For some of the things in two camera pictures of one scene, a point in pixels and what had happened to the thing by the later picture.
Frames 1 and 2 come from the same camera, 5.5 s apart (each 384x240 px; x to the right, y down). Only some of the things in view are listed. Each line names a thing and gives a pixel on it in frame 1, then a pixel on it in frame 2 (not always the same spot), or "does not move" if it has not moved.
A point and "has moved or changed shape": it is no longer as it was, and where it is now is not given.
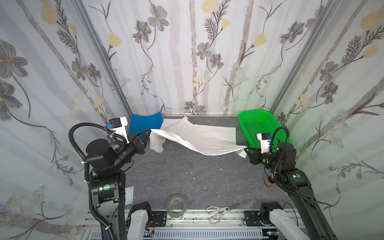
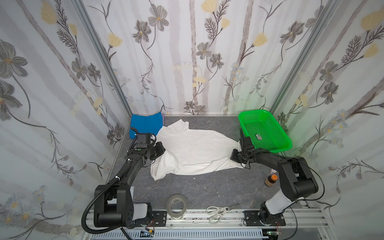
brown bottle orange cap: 270,181 does not move
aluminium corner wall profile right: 324,17 does not move
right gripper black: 254,155 -> 241,154
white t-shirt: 204,139 has moved or changed shape
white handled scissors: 218,212 does not move
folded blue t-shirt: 138,123 does not move
